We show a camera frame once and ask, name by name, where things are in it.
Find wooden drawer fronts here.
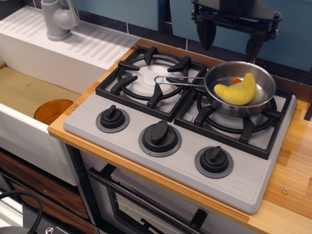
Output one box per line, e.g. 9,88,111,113
0,149,96,234

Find yellow stuffed duck toy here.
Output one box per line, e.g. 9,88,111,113
214,73,258,106

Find grey toy faucet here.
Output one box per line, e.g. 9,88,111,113
41,0,79,41

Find black burner grate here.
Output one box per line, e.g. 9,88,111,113
96,46,207,121
174,71,296,159

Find white toy sink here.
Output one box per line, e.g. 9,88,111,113
0,6,138,186

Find grey toy stove top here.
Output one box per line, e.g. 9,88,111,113
63,47,297,214

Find black braided cable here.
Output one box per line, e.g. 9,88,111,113
0,190,44,234

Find orange plastic sink drain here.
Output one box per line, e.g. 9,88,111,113
34,99,73,125

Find black left stove knob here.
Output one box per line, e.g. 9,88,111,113
96,105,130,134

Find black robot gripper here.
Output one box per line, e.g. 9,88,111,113
191,0,284,62

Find grey oven door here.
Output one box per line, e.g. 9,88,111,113
81,153,251,234

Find black right burner grate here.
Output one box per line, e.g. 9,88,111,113
174,71,296,159

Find stainless steel saucepan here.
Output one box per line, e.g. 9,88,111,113
154,60,276,118

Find black oven door handle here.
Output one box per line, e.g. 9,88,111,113
88,165,207,234

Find black left burner grate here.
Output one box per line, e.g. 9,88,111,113
96,46,207,121

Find black right stove knob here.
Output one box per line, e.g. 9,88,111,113
195,146,234,179

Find black stove knob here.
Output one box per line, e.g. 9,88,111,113
195,146,234,179
96,105,130,134
138,120,182,157

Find black middle stove knob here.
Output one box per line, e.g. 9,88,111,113
138,120,182,157

